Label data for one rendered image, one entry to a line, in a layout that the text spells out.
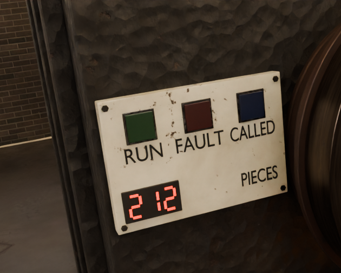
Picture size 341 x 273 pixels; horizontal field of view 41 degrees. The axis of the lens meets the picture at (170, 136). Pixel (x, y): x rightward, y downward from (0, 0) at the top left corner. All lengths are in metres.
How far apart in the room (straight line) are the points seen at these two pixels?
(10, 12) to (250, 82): 5.99
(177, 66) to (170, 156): 0.12
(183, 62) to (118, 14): 0.11
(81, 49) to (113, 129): 0.11
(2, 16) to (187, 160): 6.00
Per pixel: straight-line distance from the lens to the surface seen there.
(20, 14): 6.54
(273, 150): 0.67
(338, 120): 0.56
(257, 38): 0.66
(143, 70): 0.60
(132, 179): 0.60
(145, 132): 0.59
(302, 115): 0.61
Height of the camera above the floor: 1.32
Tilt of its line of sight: 14 degrees down
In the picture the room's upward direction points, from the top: 7 degrees counter-clockwise
